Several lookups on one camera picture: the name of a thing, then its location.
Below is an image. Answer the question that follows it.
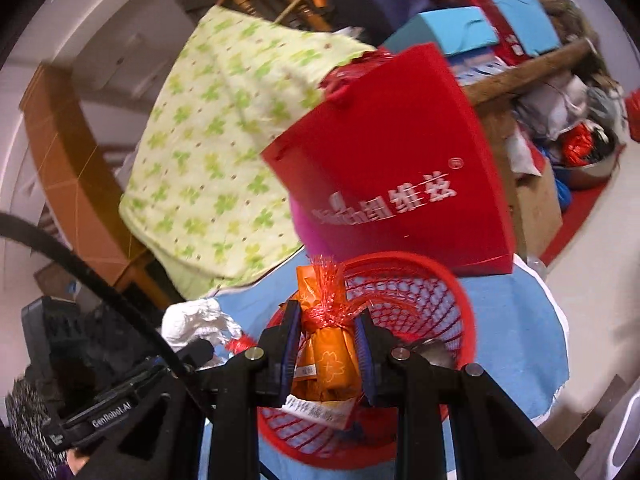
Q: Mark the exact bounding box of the blue cloth cover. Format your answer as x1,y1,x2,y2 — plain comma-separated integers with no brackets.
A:
197,245,571,480

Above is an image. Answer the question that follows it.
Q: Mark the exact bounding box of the metal basin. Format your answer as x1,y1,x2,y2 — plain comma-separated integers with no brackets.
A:
550,125,621,191

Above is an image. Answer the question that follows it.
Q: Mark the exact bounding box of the wooden beam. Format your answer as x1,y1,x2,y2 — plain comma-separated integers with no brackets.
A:
462,37,598,108

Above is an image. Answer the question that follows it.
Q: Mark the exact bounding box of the red plastic mesh basket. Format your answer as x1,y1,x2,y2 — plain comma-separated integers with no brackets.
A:
256,252,477,471

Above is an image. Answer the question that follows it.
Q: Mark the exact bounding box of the pink pillow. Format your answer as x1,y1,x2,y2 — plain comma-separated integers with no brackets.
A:
287,195,351,266

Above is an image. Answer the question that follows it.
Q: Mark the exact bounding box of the brown cardboard box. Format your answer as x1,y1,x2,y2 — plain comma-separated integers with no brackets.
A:
500,110,563,256

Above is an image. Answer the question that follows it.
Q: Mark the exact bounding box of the large teal box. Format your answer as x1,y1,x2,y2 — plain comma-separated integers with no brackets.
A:
475,0,561,56

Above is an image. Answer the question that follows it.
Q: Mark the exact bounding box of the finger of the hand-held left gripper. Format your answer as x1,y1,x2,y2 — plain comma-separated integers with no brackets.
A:
175,337,216,368

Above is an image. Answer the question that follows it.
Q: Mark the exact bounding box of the white plastic stool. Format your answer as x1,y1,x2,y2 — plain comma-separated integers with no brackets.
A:
575,375,640,480

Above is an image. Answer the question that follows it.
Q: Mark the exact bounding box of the red rug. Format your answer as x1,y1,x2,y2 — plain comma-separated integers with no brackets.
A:
537,145,628,266

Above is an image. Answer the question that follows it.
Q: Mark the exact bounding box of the green clover print blanket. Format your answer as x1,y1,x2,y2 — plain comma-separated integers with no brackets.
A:
119,5,378,298

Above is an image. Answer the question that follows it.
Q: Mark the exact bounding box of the small teal box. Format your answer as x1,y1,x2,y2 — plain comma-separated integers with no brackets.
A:
382,6,501,58

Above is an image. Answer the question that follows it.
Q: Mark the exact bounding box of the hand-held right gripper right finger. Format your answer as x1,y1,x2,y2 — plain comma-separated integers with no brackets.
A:
352,307,566,480

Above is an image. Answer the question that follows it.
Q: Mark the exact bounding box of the white tissue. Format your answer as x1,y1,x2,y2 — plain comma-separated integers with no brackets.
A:
161,299,243,356

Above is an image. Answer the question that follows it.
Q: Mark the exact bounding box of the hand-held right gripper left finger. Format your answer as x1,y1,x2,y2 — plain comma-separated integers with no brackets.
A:
95,300,303,480

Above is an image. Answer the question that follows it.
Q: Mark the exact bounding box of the orange snack packet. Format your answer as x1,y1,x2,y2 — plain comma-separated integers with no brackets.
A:
285,255,363,431

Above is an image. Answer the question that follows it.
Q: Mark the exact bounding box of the patterned grey clothing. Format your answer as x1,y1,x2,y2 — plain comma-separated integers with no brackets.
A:
5,377,68,480

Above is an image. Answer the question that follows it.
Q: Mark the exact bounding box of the black cable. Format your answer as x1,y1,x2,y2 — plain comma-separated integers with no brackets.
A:
0,212,201,381

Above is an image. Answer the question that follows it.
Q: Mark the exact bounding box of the red gift bag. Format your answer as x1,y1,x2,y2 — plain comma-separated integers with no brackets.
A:
261,42,516,277

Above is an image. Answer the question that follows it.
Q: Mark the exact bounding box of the wooden cabinet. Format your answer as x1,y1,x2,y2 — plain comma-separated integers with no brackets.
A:
20,65,156,306

